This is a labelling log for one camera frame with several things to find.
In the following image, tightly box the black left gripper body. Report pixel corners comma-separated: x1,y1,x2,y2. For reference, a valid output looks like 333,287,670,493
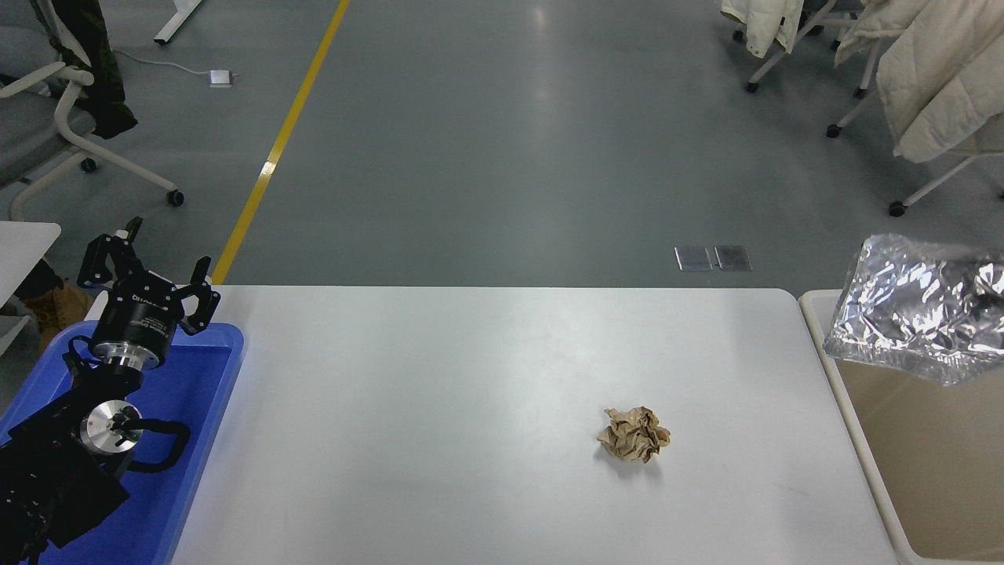
89,280,187,359

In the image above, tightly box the tan paper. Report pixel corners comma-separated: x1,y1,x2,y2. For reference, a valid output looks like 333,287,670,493
596,406,671,465

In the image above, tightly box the silver foil tray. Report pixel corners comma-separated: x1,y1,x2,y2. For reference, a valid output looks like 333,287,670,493
824,234,1004,387

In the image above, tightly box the small white table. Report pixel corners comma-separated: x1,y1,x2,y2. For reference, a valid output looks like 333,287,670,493
0,222,68,301

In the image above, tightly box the blue plastic tray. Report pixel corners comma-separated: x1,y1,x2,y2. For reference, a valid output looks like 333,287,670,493
0,322,245,565

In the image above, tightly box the grey office chair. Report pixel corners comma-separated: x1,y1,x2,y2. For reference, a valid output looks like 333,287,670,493
0,20,185,222

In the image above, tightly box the dark green jacket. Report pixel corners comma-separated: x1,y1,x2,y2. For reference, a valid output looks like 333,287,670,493
31,0,138,140

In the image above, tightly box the white desk foot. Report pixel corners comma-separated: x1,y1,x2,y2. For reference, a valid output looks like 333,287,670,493
153,0,206,46

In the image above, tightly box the white-legged rolling chair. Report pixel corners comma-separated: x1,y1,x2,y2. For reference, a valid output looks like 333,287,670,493
853,39,885,98
824,82,1004,217
732,0,864,93

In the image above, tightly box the large pale plastic bin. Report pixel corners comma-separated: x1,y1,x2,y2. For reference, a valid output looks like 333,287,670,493
798,289,1004,565

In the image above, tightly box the large cream padded coat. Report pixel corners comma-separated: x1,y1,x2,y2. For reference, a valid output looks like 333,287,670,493
875,0,1004,163

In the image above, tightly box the white power adapter with cable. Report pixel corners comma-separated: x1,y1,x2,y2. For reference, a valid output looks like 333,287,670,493
114,49,236,88

